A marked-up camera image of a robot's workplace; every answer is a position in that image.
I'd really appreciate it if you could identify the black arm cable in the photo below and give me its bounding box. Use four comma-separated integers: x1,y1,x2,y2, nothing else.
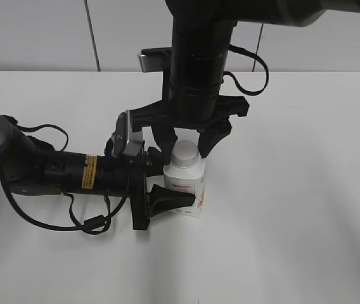
0,98,136,236
222,44,269,96

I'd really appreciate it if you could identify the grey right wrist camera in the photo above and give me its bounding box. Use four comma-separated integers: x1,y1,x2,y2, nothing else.
138,47,172,73

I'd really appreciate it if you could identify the white yili changqing bottle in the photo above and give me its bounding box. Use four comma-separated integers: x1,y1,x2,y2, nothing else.
162,140,207,219

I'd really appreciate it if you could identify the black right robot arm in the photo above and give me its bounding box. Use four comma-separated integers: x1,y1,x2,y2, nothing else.
114,1,360,163

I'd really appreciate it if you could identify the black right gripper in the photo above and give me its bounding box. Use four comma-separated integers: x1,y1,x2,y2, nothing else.
129,96,250,165

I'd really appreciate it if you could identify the white bottle cap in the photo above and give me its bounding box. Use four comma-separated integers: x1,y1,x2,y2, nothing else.
171,140,199,168

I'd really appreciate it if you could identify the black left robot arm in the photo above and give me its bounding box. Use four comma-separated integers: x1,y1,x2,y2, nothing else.
0,115,195,235

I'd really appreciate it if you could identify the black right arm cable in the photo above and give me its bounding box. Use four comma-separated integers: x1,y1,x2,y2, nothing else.
222,44,269,96

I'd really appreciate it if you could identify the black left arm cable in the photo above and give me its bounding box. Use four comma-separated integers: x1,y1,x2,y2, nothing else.
0,98,136,236

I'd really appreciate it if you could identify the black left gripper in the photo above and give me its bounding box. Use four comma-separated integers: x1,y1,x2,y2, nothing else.
103,145,195,230

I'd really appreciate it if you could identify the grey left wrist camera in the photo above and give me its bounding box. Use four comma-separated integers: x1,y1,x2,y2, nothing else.
111,110,143,158

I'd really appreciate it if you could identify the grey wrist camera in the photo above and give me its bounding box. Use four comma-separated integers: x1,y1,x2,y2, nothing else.
111,110,143,158
138,47,172,73

